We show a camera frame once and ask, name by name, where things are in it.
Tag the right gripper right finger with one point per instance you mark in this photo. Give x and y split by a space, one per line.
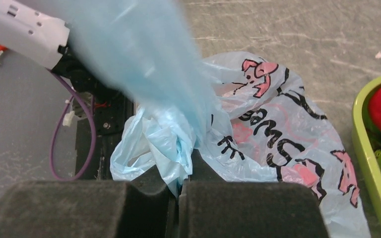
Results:
203 175

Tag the blue plastic bag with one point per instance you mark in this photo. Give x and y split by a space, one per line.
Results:
248 118

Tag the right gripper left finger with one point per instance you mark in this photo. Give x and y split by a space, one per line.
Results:
150 184

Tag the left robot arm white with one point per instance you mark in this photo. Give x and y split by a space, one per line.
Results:
31 33

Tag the green plastic fruit basket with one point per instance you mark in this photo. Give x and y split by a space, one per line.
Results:
362 146

